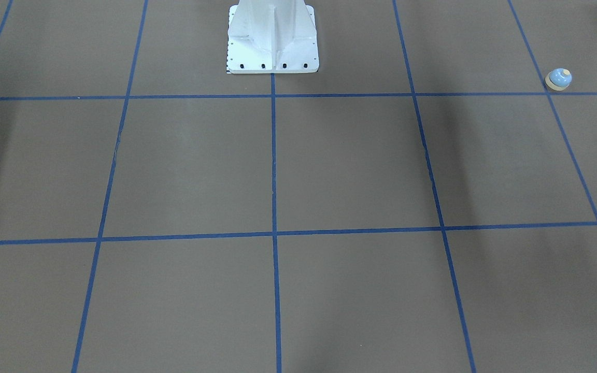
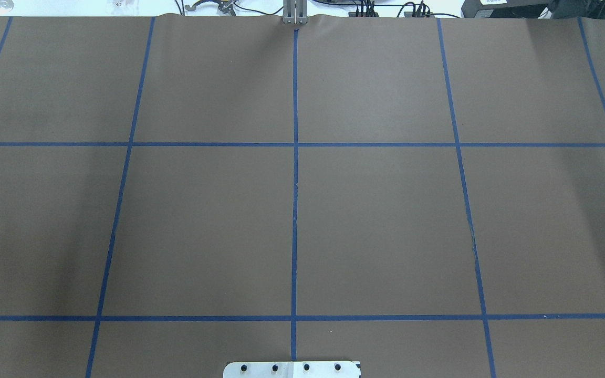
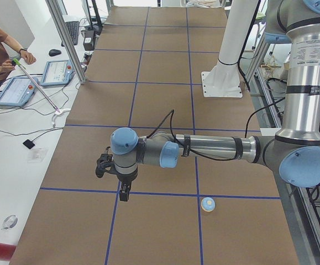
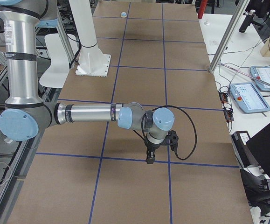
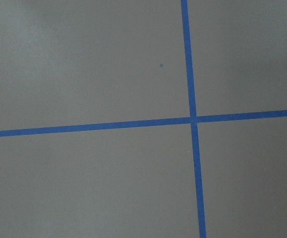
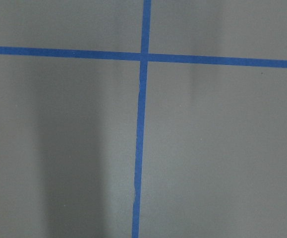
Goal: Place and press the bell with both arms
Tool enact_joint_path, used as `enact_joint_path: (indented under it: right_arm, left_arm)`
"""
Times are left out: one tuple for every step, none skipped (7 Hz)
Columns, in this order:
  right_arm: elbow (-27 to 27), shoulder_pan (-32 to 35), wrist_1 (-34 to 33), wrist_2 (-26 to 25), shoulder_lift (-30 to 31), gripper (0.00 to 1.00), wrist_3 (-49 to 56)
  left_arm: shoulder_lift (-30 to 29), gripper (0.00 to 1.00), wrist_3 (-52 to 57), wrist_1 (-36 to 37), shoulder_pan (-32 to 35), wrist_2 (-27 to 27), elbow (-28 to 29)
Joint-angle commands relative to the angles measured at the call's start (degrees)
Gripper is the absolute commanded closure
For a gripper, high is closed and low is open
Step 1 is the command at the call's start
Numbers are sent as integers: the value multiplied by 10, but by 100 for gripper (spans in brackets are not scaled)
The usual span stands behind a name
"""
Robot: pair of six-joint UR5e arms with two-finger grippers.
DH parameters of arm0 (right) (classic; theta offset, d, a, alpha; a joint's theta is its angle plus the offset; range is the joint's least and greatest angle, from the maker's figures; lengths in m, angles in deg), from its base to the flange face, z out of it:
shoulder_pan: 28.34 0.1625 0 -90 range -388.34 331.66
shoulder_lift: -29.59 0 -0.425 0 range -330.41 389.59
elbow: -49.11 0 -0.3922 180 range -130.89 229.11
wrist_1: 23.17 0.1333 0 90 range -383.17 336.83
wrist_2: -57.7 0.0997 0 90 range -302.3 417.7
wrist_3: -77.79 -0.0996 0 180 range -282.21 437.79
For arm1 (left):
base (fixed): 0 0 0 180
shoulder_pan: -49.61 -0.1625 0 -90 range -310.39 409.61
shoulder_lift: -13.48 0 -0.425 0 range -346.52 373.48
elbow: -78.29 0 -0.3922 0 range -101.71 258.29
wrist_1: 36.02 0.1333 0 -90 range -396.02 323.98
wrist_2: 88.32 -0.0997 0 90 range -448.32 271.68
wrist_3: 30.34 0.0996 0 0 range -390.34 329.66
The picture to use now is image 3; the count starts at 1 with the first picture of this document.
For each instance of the clear plastic bag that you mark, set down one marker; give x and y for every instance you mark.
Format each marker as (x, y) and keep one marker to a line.
(37, 155)

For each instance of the near blue teach pendant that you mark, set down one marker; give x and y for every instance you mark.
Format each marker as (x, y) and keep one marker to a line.
(17, 92)

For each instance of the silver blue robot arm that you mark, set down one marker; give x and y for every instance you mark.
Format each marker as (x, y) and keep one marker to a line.
(293, 153)

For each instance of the black computer mouse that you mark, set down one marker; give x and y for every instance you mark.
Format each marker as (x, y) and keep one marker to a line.
(54, 52)

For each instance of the blue and cream bell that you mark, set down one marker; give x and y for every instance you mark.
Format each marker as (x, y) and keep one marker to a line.
(208, 204)

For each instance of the white pedestal column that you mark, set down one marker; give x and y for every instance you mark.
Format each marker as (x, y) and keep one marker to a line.
(223, 80)

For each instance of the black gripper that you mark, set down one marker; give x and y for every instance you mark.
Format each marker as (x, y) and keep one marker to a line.
(126, 183)

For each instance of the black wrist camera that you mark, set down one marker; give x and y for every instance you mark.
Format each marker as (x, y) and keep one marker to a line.
(105, 164)

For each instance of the black keyboard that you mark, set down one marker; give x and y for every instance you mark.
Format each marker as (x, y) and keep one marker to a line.
(73, 28)

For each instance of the aluminium frame post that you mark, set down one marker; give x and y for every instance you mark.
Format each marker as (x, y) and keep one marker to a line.
(58, 19)

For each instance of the black power adapter box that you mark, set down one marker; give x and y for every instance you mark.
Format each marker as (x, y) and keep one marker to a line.
(89, 40)

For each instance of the clear tape roll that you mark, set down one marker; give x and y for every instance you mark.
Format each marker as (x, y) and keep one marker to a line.
(9, 222)

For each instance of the white curved hook piece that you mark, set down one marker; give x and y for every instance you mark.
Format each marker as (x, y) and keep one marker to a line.
(57, 114)

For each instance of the blue teach pendant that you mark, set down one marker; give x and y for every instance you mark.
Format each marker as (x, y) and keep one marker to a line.
(17, 92)
(57, 73)

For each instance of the small black square pad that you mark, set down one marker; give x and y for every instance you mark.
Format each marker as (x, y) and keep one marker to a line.
(28, 144)

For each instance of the metal rod with green tip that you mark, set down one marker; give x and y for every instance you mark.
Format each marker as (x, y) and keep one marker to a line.
(15, 62)

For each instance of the far blue teach pendant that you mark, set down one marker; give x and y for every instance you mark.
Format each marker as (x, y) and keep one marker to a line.
(57, 73)

